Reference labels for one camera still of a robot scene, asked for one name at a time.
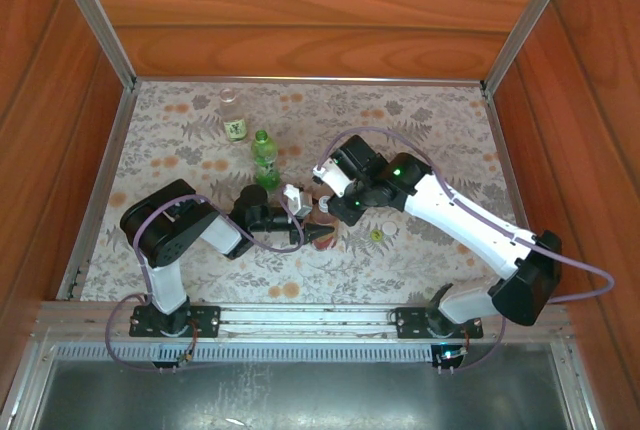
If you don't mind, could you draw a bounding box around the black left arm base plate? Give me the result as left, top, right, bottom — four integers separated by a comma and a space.
128, 303, 222, 339

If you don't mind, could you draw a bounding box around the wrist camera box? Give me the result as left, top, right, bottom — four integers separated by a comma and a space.
281, 183, 315, 219
311, 156, 359, 200

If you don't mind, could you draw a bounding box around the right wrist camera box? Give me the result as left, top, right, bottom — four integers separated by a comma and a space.
311, 156, 359, 200

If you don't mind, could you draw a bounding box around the floral table cloth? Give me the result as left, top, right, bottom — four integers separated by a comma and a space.
79, 80, 549, 304

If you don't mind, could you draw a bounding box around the pink drink bottle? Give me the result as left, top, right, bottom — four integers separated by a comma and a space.
310, 199, 342, 252

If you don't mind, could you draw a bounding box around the grey metal sheet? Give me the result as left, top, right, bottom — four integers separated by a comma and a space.
34, 359, 571, 430

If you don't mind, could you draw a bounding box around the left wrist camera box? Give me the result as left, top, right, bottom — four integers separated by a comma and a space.
281, 183, 315, 219

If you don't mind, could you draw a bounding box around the clear bottle green label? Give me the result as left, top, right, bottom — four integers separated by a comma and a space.
219, 88, 250, 143

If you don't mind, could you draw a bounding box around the aluminium table edge rail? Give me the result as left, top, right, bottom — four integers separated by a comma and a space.
482, 87, 554, 304
133, 74, 487, 89
54, 84, 142, 302

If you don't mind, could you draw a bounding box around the black base connector board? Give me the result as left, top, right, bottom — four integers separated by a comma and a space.
149, 353, 196, 374
432, 343, 471, 370

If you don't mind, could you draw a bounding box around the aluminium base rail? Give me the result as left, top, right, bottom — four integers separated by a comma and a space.
32, 299, 574, 346

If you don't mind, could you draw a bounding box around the aluminium lower frame rail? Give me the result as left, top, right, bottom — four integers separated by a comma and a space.
0, 342, 56, 430
549, 342, 606, 430

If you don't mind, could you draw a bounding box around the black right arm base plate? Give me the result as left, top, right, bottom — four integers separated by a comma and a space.
394, 305, 485, 340

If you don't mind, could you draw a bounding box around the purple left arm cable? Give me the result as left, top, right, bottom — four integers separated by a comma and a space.
103, 193, 306, 375

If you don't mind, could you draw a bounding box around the aluminium frame post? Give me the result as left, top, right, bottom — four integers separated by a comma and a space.
480, 0, 584, 96
47, 0, 139, 94

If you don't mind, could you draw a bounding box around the green plastic bottle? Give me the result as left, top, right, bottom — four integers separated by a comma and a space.
250, 130, 282, 194

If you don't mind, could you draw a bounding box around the grey slotted cable duct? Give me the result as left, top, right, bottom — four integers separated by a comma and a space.
52, 341, 559, 365

